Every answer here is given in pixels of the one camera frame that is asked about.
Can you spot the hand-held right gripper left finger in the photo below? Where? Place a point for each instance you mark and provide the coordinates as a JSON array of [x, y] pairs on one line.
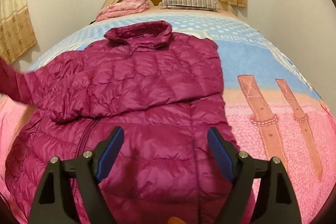
[[110, 150]]

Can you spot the printed blue pink bedspread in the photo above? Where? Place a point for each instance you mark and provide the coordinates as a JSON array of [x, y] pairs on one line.
[[278, 98]]

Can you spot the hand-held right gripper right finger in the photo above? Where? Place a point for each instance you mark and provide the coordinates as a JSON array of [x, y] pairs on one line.
[[220, 151]]

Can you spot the folded pink floral blanket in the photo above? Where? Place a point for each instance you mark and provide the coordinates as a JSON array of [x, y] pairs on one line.
[[123, 7]]

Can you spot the magenta down jacket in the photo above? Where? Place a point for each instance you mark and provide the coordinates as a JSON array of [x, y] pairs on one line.
[[147, 98]]

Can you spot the beige patterned side curtain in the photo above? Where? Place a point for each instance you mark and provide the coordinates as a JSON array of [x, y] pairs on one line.
[[14, 19]]

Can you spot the striped pillow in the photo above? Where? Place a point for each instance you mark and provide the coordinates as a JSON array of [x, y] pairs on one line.
[[190, 1]]

